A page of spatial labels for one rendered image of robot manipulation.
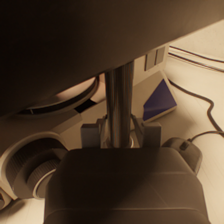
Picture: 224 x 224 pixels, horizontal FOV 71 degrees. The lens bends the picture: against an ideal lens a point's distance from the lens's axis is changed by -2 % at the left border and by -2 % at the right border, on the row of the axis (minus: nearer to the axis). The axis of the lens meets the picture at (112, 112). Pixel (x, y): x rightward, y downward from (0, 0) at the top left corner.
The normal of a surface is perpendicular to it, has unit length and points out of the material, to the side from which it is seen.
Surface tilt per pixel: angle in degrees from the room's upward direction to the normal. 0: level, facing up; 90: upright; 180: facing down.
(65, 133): 90
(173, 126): 0
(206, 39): 90
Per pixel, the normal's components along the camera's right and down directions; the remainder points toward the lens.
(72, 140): 0.70, 0.44
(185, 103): -0.03, -0.77
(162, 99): 0.49, -0.18
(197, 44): -0.71, 0.47
